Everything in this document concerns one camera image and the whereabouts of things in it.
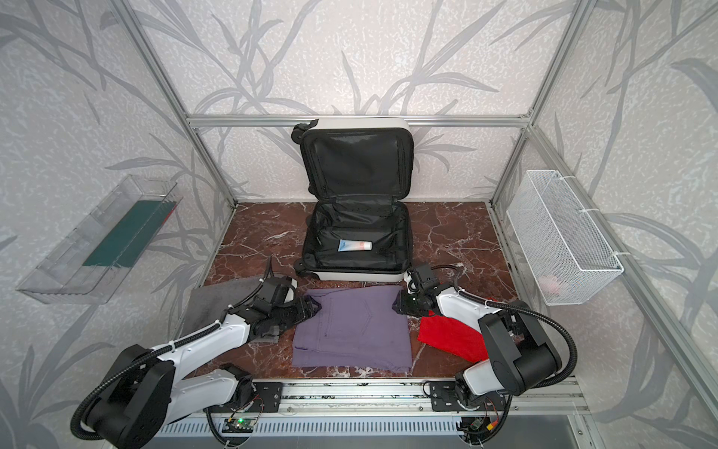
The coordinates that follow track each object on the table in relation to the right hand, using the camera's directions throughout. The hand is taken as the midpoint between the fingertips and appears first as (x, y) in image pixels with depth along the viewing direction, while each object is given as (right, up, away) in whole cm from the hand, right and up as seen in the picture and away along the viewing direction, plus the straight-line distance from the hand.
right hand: (396, 298), depth 91 cm
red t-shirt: (+17, -11, -4) cm, 21 cm away
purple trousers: (-13, -7, -6) cm, 16 cm away
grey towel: (-61, -1, -2) cm, 61 cm away
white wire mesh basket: (+36, +17, -30) cm, 49 cm away
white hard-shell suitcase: (-13, +42, +8) cm, 45 cm away
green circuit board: (-42, -28, -19) cm, 54 cm away
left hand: (-25, 0, -4) cm, 25 cm away
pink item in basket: (+39, +9, -18) cm, 44 cm away
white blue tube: (-16, +17, +13) cm, 27 cm away
